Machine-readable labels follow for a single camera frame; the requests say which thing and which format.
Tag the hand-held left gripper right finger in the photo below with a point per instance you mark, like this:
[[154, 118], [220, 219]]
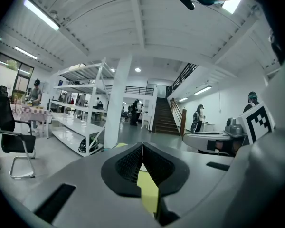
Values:
[[173, 174]]

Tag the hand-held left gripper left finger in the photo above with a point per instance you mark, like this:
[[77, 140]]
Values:
[[114, 174]]

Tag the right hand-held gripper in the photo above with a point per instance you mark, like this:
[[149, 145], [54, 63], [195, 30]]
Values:
[[237, 129]]

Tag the yellow sheet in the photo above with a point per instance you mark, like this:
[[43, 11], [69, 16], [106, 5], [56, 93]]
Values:
[[148, 191]]

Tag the black helmet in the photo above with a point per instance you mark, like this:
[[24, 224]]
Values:
[[89, 145]]

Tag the brown wooden staircase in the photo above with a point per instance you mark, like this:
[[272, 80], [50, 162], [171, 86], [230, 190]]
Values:
[[165, 117]]

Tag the white metal shelving rack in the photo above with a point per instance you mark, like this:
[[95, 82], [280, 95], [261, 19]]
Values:
[[80, 125]]

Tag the white chair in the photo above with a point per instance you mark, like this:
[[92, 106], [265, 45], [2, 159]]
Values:
[[146, 120]]

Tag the black stair railing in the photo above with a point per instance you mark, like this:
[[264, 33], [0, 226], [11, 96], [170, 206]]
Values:
[[183, 76]]

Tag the black balcony railing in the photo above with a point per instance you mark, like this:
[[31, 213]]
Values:
[[139, 90]]

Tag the table with checkered cloth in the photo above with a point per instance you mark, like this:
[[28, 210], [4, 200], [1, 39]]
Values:
[[35, 114]]

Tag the round ceiling light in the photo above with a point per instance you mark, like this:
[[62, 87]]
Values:
[[137, 69]]

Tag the black mesh office chair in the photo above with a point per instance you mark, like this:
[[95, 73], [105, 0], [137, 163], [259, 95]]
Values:
[[10, 139]]

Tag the bright ceiling panel light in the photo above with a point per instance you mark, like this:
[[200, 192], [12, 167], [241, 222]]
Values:
[[232, 4]]

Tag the long ceiling tube light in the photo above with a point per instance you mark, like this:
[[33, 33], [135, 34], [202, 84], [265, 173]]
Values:
[[26, 53], [40, 13]]

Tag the wall tube light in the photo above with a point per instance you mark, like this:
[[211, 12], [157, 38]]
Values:
[[202, 90]]

